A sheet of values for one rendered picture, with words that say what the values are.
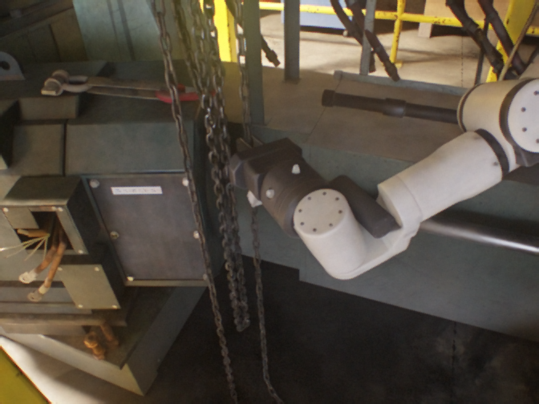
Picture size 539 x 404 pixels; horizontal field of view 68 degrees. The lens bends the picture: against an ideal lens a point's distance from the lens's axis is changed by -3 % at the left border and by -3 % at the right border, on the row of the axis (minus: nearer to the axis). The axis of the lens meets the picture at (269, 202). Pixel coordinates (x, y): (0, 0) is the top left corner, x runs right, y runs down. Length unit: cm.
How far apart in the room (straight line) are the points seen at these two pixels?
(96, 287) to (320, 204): 62
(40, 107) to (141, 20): 54
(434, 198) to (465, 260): 83
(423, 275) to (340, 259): 91
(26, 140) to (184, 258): 39
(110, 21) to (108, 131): 65
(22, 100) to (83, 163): 19
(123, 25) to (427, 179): 109
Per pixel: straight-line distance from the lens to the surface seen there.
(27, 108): 93
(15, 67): 104
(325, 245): 47
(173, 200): 81
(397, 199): 49
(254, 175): 58
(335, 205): 47
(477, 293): 144
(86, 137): 84
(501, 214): 121
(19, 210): 83
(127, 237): 91
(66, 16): 182
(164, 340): 139
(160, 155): 78
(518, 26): 256
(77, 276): 95
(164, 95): 83
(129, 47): 141
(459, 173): 51
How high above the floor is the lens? 121
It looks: 40 degrees down
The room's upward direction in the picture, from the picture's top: 2 degrees counter-clockwise
